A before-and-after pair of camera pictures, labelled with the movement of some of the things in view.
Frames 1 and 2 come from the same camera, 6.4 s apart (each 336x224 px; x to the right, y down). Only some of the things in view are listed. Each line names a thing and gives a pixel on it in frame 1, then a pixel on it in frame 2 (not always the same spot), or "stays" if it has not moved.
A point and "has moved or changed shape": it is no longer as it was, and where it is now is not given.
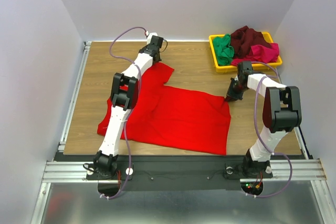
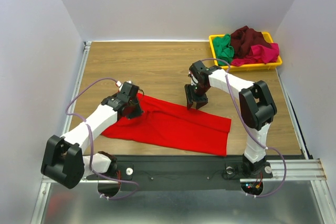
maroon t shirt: (243, 39) stays
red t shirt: (173, 116) has moved or changed shape
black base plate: (167, 172) stays
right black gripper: (234, 94) → (196, 97)
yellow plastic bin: (233, 68) stays
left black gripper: (159, 59) → (137, 113)
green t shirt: (224, 52) stays
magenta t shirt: (260, 53) stays
